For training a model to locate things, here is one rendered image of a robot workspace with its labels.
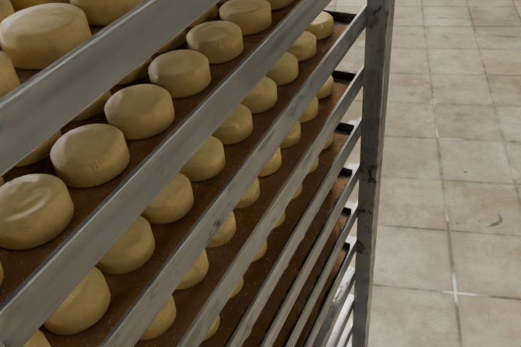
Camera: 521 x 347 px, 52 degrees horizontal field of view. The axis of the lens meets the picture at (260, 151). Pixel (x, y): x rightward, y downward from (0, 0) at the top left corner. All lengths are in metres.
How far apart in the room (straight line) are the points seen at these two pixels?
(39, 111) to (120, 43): 0.06
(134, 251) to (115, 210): 0.10
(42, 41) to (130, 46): 0.05
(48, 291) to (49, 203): 0.06
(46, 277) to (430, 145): 2.45
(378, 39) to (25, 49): 0.51
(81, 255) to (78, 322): 0.09
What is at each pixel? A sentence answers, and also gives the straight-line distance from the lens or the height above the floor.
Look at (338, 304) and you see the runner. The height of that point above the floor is 0.80.
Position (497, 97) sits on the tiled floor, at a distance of 3.07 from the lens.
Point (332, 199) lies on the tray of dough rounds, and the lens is 0.85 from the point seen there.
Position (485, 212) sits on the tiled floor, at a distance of 2.38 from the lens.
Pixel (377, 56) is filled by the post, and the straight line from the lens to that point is 0.75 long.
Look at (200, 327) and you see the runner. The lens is 0.48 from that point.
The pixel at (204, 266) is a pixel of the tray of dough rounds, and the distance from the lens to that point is 0.52.
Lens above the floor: 1.63
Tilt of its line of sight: 39 degrees down
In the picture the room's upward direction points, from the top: 6 degrees counter-clockwise
